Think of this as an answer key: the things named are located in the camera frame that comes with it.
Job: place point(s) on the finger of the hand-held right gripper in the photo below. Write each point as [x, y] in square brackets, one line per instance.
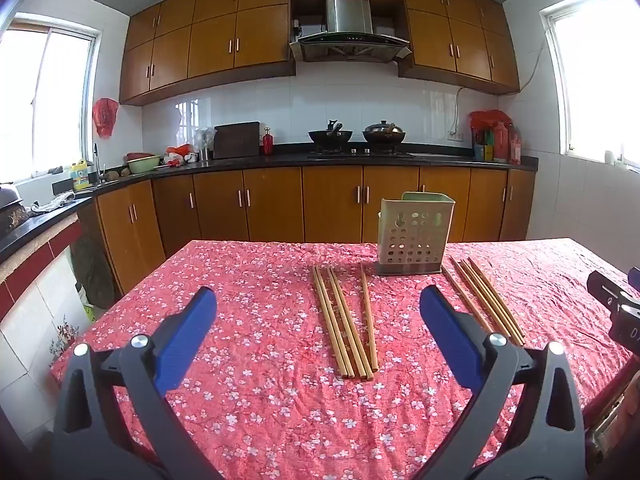
[607, 290]
[635, 279]

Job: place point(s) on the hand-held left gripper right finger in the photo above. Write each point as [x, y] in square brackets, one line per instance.
[450, 340]

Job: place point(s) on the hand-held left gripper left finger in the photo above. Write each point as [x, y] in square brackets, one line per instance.
[185, 340]

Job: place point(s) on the wooden chopstick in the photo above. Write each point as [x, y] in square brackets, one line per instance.
[495, 292]
[368, 317]
[336, 321]
[487, 289]
[481, 287]
[346, 321]
[330, 322]
[460, 289]
[472, 285]
[352, 320]

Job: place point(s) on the beige perforated chopstick holder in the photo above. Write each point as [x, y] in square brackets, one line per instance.
[410, 240]

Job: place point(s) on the red floral tablecloth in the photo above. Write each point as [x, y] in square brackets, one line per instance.
[280, 410]

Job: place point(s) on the white cup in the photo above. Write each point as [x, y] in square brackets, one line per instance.
[610, 158]

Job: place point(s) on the wooden base cabinets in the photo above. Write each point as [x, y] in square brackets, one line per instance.
[275, 205]

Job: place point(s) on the clear bottle red liquid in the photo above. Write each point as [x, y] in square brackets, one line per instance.
[515, 147]

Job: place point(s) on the green basin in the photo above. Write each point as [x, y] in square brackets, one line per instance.
[142, 166]

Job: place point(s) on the tall red oil bottle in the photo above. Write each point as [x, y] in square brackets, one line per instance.
[500, 145]

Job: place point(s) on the black kitchen countertop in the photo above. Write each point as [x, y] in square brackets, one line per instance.
[450, 158]

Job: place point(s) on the red and white plastic bag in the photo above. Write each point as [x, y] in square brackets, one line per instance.
[177, 153]

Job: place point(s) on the white cloth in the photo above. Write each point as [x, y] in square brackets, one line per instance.
[52, 205]

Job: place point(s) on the yellow detergent bottle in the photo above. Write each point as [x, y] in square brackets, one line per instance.
[80, 177]

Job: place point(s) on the metal faucet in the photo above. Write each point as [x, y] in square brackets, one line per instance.
[96, 160]

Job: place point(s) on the dark cutting board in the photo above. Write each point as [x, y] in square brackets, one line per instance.
[237, 140]

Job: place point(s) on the gas stove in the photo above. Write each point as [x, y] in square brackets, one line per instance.
[360, 152]

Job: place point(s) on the small red bottle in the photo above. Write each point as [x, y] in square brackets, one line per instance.
[268, 144]

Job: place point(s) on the black lidded wok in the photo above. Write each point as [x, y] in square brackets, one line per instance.
[384, 135]

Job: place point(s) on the dark pot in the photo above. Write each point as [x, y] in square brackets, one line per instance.
[10, 207]

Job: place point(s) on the chopsticks standing in holder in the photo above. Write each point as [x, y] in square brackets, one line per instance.
[215, 40]

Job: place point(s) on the steel range hood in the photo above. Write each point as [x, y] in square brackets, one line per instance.
[350, 40]

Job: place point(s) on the aluminium frame window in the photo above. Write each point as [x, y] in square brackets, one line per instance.
[50, 100]
[595, 85]

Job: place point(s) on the white wall socket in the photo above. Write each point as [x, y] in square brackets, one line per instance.
[456, 135]

